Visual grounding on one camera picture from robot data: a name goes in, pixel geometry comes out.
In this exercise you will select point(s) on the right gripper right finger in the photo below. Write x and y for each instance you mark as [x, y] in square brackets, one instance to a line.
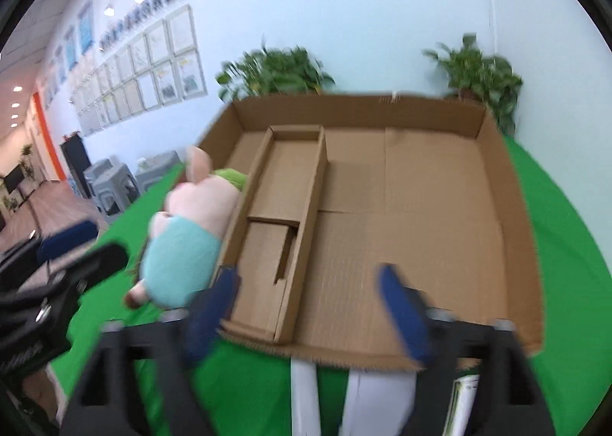
[508, 399]

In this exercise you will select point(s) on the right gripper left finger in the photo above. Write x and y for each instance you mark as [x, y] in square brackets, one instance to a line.
[108, 398]

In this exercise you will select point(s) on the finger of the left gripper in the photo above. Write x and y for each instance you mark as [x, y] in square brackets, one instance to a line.
[36, 250]
[84, 273]

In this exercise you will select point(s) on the pink pig plush toy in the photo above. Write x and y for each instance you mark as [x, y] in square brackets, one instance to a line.
[185, 237]

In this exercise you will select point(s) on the white rectangular device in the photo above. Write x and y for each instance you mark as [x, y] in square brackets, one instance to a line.
[377, 404]

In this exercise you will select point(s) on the narrow cardboard divider box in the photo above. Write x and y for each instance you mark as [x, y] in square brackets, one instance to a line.
[270, 235]

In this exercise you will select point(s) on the white hair dryer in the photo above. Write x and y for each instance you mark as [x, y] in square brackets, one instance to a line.
[304, 394]

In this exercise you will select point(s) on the grey plastic stool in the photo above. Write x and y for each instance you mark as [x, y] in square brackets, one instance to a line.
[115, 188]

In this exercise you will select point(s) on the black cabinet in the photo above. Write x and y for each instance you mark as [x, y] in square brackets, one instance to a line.
[78, 161]

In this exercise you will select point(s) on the green table cloth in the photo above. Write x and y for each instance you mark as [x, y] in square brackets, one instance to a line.
[248, 393]

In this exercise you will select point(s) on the large flat cardboard tray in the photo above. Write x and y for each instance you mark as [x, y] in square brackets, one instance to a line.
[424, 184]

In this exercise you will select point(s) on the left potted green plant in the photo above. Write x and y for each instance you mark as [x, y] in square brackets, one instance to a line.
[271, 71]

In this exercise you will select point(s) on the potted green plant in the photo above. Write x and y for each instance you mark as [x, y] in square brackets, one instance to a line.
[488, 79]
[271, 71]

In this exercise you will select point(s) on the right potted green plant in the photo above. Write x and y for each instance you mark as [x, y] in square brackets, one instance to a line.
[488, 79]

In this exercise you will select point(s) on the framed certificates on wall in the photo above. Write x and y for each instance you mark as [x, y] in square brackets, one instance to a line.
[146, 65]

